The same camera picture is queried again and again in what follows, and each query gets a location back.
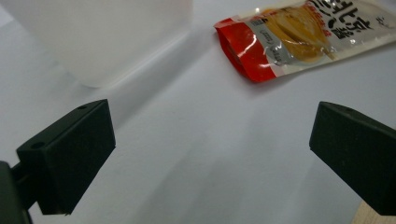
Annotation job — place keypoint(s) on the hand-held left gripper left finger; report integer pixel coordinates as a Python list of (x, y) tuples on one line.
[(71, 155)]

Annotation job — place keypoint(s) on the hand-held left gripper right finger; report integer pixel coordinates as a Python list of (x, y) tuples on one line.
[(358, 155)]

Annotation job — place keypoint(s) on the white plastic container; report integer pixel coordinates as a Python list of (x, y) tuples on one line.
[(99, 37)]

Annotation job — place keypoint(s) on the red and cream snack packet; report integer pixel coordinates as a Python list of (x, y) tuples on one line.
[(280, 40)]

